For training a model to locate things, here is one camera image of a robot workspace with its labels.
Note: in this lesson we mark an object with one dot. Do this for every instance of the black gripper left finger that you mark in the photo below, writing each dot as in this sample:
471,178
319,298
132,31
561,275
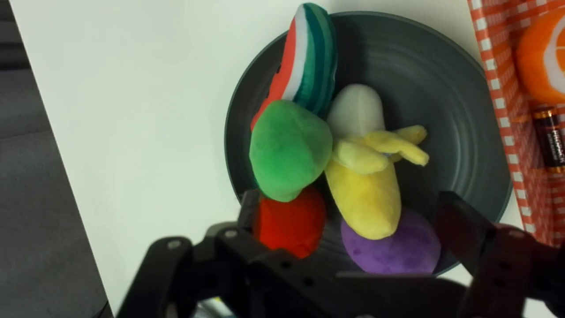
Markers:
195,272

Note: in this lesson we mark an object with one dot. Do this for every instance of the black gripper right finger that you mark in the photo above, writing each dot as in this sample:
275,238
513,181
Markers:
506,272

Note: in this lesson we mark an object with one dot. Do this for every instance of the green pear plush toy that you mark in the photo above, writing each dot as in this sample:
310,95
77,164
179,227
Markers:
289,151

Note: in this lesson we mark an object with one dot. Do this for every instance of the red checkered cardboard box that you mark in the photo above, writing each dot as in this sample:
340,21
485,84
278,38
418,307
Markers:
539,196

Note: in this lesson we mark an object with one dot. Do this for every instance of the red tomato plush toy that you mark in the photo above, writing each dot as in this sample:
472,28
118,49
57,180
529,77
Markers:
292,227

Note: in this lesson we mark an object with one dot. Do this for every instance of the purple plush toy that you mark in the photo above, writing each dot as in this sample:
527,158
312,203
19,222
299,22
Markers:
395,250

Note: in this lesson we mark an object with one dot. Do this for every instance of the yellow banana plush toy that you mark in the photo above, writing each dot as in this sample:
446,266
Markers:
365,196

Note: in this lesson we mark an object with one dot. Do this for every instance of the dark grey plate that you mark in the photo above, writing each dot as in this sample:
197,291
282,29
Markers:
435,90

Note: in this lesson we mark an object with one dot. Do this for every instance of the orange fruit plush toy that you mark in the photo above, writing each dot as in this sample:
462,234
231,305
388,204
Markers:
545,60

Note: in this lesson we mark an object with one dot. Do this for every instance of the watermelon slice plush toy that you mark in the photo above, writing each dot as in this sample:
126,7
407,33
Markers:
310,60

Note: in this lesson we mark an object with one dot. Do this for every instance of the black copper battery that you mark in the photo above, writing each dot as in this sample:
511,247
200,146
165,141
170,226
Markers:
552,143

